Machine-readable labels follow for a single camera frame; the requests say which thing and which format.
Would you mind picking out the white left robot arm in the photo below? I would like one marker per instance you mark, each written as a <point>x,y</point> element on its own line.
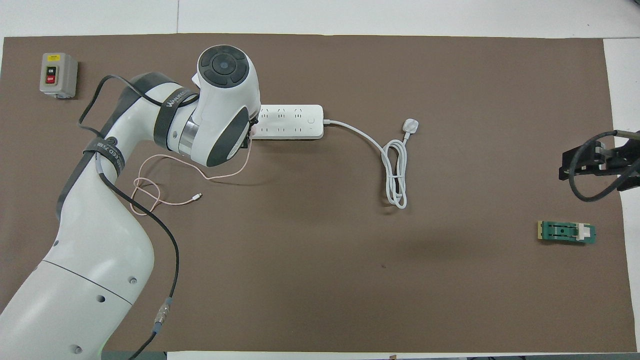
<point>100,250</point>

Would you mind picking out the brown table mat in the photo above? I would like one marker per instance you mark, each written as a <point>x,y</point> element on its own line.
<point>320,275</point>

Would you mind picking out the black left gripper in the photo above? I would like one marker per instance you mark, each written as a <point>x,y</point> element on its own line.
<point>252,121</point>

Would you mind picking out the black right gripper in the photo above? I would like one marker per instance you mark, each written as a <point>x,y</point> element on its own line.
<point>625,157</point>

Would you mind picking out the grey on-off switch box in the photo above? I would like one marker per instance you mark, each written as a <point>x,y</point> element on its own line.
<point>65,75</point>

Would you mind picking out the white power strip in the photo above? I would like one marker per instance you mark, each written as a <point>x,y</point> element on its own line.
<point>295,122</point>

